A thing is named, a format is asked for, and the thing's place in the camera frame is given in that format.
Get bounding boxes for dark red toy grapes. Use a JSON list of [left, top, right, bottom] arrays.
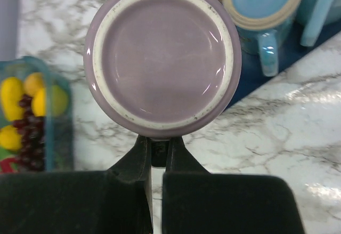
[[13, 94, 45, 172]]

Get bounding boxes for blue butterfly mug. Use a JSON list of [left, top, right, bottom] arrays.
[[222, 0, 301, 77]]

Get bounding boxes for yellow toy mango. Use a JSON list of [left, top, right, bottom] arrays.
[[1, 77, 24, 122]]

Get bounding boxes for teal plastic fruit bin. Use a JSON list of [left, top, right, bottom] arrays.
[[1, 56, 74, 172]]

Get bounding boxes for red toy dragon fruit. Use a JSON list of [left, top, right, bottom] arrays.
[[0, 148, 18, 174]]

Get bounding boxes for dark blue mat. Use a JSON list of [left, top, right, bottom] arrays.
[[226, 21, 340, 109]]

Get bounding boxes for purple ceramic mug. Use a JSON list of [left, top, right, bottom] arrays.
[[83, 0, 241, 139]]

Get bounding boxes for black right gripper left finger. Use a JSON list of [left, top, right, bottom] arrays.
[[1, 136, 153, 233]]

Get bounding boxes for light blue faceted mug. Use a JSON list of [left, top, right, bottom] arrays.
[[296, 0, 340, 47]]

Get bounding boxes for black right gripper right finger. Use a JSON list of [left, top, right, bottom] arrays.
[[162, 138, 305, 233]]

